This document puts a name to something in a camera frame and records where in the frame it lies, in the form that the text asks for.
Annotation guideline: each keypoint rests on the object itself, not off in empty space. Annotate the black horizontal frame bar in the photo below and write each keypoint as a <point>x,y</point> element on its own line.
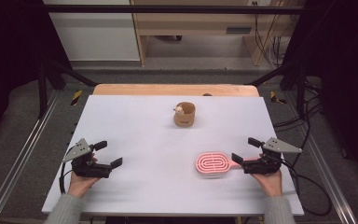
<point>167,9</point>

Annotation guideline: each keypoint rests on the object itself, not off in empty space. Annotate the brown cup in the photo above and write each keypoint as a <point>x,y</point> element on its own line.
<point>185,119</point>

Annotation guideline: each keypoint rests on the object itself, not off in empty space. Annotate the person's right hand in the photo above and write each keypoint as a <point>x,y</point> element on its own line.
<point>272,183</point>

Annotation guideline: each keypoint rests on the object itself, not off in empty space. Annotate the small toy figure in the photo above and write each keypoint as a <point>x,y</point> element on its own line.
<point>178,109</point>

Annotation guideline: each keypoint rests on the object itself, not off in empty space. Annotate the black frame strut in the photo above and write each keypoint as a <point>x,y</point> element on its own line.
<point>43,90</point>
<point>300,87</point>

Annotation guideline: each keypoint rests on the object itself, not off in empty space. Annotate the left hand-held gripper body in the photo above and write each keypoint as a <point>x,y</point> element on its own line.
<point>85,168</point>

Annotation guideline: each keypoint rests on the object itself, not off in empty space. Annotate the white cabinet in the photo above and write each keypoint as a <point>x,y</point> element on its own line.
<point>96,37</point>

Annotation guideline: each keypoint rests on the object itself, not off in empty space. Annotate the yellow black floor tape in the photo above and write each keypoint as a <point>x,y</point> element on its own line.
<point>76,97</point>
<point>276,98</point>

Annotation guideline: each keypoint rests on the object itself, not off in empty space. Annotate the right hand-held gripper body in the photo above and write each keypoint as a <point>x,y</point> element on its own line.
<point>264,166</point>

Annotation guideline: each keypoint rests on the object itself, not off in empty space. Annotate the dark curtain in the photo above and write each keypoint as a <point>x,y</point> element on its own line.
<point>345,77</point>
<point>9,56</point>

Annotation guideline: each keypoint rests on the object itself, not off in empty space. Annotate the pink hair brush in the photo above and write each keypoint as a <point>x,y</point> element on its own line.
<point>213,163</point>

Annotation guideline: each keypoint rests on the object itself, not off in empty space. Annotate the wooden desk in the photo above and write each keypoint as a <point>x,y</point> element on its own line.
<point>195,23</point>

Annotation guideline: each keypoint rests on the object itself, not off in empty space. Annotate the person's left hand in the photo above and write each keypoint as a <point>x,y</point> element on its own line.
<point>79,185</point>

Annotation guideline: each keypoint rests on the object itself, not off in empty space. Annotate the aluminium floor rail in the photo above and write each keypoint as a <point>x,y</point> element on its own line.
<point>331,180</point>
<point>18,155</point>

